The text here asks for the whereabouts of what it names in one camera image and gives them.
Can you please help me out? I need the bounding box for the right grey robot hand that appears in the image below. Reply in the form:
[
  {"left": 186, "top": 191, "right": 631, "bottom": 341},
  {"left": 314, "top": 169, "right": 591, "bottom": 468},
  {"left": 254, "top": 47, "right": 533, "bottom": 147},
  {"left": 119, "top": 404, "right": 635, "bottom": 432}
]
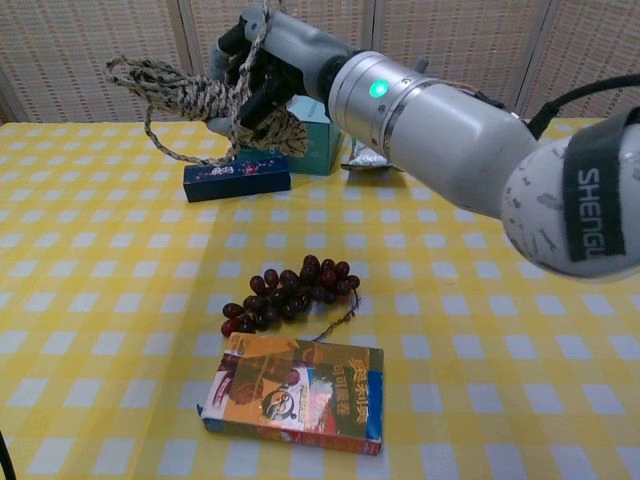
[{"left": 208, "top": 7, "right": 351, "bottom": 151}]

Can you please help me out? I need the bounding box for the braided beige rope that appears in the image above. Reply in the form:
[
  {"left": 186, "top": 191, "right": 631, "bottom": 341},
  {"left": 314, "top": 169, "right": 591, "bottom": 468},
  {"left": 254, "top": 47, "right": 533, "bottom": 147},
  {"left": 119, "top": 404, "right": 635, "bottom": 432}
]
[{"left": 103, "top": 0, "right": 309, "bottom": 169}]

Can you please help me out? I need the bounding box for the teal speaker box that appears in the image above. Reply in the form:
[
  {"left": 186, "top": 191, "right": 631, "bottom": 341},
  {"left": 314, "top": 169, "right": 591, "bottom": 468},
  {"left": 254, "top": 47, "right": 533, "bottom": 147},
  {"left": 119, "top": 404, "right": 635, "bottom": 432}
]
[{"left": 234, "top": 97, "right": 344, "bottom": 176}]

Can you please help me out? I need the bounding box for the green snack bag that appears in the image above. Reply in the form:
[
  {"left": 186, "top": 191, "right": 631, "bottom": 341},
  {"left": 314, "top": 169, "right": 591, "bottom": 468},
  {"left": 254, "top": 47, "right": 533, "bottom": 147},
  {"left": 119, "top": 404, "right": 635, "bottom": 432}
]
[{"left": 340, "top": 139, "right": 397, "bottom": 173}]

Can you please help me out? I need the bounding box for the dark blue rectangular box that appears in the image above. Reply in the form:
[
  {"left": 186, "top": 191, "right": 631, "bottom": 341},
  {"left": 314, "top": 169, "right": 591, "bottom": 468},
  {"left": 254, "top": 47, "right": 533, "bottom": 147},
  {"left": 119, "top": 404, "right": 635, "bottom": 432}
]
[{"left": 182, "top": 155, "right": 292, "bottom": 204}]

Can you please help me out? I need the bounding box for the bamboo folding screen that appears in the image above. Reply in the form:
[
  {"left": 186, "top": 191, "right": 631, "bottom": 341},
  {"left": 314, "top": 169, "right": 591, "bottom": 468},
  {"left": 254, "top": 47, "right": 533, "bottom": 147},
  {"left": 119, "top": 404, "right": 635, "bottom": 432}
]
[{"left": 0, "top": 0, "right": 640, "bottom": 124}]

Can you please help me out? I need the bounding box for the bunch of dark red grapes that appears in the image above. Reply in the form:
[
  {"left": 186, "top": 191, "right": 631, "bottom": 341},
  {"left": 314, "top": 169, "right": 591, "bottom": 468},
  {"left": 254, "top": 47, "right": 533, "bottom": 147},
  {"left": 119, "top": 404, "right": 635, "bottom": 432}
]
[{"left": 220, "top": 254, "right": 362, "bottom": 342}]

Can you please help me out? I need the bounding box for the yellow checked tablecloth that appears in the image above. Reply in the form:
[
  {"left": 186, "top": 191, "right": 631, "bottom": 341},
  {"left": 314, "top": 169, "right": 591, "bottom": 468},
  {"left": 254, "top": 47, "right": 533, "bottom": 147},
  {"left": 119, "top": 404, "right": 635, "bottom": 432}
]
[{"left": 0, "top": 117, "right": 640, "bottom": 480}]

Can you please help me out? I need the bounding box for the orange snack box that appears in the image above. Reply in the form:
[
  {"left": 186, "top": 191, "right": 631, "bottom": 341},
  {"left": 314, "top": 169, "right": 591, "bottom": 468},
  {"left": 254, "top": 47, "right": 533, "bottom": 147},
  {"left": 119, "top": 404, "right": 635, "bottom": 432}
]
[{"left": 197, "top": 332, "right": 385, "bottom": 445}]

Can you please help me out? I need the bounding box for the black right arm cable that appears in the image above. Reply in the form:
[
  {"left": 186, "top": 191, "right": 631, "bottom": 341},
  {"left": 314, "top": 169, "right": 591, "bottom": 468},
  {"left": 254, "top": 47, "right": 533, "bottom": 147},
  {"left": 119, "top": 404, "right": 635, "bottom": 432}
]
[{"left": 528, "top": 72, "right": 640, "bottom": 142}]

